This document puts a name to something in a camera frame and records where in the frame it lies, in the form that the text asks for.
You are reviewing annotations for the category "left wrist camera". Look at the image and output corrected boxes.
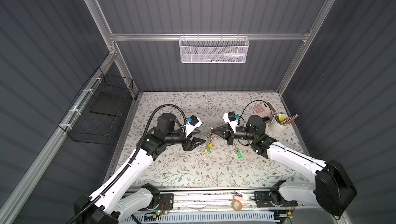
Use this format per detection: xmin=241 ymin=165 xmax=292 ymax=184
xmin=185 ymin=115 xmax=202 ymax=137

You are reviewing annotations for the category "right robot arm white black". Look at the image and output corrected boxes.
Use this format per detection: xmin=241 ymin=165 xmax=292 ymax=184
xmin=211 ymin=113 xmax=357 ymax=217

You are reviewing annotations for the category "white pen cup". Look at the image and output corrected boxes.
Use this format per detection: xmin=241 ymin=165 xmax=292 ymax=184
xmin=269 ymin=113 xmax=290 ymax=135

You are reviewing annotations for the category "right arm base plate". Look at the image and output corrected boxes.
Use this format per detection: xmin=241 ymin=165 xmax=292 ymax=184
xmin=250 ymin=191 xmax=298 ymax=207

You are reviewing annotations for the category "white cable duct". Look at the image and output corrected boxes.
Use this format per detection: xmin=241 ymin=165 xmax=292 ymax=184
xmin=134 ymin=211 xmax=281 ymax=224

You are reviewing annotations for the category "pink pen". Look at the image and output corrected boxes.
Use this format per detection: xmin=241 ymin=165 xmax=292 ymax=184
xmin=284 ymin=114 xmax=299 ymax=125

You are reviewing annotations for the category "floral table mat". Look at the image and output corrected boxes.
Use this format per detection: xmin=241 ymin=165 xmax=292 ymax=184
xmin=117 ymin=92 xmax=307 ymax=188

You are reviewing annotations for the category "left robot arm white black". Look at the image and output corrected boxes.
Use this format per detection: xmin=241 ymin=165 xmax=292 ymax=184
xmin=69 ymin=113 xmax=205 ymax=224

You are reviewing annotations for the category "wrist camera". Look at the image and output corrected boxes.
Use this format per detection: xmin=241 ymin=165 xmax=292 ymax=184
xmin=185 ymin=115 xmax=202 ymax=137
xmin=223 ymin=112 xmax=240 ymax=133

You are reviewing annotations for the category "black corrugated cable left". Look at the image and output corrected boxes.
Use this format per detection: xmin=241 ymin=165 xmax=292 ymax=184
xmin=66 ymin=104 xmax=188 ymax=224

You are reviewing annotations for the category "black wire basket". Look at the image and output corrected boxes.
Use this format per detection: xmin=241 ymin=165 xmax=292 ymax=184
xmin=58 ymin=70 xmax=134 ymax=145

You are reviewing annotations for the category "white wire mesh basket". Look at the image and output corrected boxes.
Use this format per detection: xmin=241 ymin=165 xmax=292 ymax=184
xmin=178 ymin=36 xmax=250 ymax=64

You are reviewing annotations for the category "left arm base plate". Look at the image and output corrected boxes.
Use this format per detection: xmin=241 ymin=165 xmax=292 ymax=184
xmin=139 ymin=193 xmax=174 ymax=211

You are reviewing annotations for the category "key with green tag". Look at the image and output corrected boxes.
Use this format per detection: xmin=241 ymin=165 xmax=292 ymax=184
xmin=234 ymin=144 xmax=242 ymax=159

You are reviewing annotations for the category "tape roll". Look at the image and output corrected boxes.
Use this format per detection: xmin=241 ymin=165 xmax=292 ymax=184
xmin=232 ymin=200 xmax=243 ymax=212

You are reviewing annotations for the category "keyring bunch with grey strap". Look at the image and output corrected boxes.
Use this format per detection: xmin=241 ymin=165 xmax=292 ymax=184
xmin=205 ymin=127 xmax=216 ymax=153

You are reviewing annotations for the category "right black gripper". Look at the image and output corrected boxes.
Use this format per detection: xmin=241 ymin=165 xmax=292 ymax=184
xmin=212 ymin=124 xmax=256 ymax=146

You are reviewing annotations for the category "pink calculator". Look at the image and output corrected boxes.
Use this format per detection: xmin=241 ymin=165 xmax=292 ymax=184
xmin=251 ymin=101 xmax=277 ymax=118

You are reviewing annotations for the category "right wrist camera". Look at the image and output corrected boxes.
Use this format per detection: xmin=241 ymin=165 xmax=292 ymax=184
xmin=223 ymin=112 xmax=240 ymax=133

